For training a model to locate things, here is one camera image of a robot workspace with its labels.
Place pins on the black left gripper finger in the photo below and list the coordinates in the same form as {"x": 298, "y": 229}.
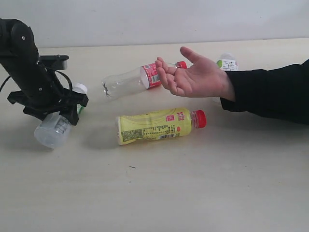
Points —
{"x": 70, "y": 113}

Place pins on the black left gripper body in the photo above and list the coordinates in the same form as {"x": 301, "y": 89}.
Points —
{"x": 40, "y": 92}

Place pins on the white green label bottle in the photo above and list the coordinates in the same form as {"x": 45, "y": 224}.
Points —
{"x": 53, "y": 131}

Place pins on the clear bottle red label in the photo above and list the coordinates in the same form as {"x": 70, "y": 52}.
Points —
{"x": 133, "y": 82}

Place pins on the yellow label bottle red cap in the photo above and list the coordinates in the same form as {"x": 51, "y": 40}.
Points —
{"x": 159, "y": 125}

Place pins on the white tea bottle fruit label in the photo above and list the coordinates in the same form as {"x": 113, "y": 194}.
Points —
{"x": 227, "y": 62}

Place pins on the black sleeved forearm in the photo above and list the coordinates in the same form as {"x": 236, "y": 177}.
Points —
{"x": 281, "y": 93}

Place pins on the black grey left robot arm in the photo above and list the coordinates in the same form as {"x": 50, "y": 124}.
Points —
{"x": 17, "y": 47}

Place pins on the open human hand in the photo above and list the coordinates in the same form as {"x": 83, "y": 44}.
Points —
{"x": 203, "y": 79}

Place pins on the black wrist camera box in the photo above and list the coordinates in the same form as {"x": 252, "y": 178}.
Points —
{"x": 56, "y": 62}

